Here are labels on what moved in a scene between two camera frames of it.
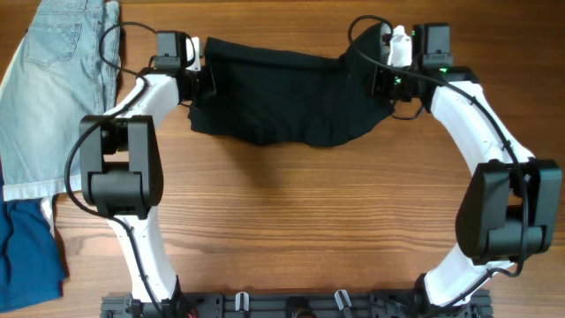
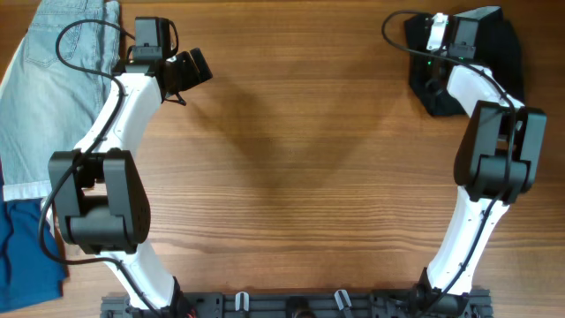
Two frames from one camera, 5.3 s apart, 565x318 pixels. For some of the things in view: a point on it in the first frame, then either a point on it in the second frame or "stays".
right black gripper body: (389, 84) to (426, 64)
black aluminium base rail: (290, 304) stays
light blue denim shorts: (66, 68) stays
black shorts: (268, 96) to (507, 69)
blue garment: (32, 268) stays
